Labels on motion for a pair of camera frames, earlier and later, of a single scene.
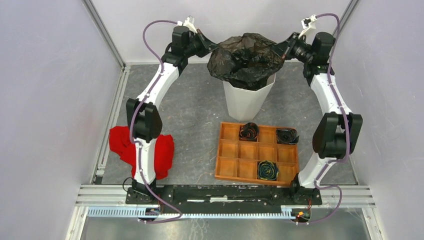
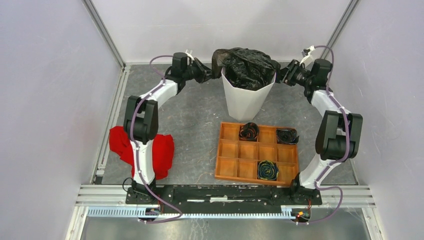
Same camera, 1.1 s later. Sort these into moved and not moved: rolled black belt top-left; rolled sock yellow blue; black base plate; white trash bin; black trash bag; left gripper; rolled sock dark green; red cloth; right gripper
Moved: black trash bag; left gripper; right gripper
Not moved: white trash bin; rolled black belt top-left; red cloth; rolled sock yellow blue; black base plate; rolled sock dark green
